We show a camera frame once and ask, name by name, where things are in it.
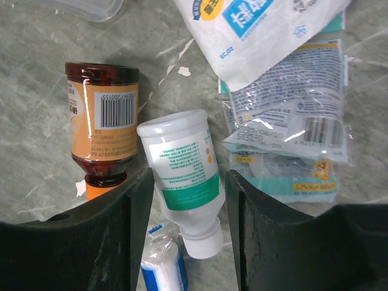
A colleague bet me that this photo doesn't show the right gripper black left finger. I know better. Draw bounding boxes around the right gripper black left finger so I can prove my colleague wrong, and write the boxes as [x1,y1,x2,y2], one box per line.
[1,168,154,290]

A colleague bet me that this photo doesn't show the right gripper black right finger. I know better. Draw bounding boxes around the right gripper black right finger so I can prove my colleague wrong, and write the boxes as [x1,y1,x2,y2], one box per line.
[226,170,387,290]

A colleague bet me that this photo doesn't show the white bottle green label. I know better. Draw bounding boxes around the white bottle green label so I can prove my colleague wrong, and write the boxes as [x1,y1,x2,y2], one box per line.
[137,109,226,259]

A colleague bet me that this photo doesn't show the brown bottle orange label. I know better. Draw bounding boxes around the brown bottle orange label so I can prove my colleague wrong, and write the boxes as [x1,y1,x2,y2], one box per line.
[65,62,140,200]

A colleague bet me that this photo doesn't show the clear plastic medicine box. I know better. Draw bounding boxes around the clear plastic medicine box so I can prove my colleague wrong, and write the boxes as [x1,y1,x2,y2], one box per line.
[35,0,124,22]

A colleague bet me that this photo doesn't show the teal cartoon plaster packet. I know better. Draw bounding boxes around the teal cartoon plaster packet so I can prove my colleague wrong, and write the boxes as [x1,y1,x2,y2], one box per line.
[229,152,338,203]

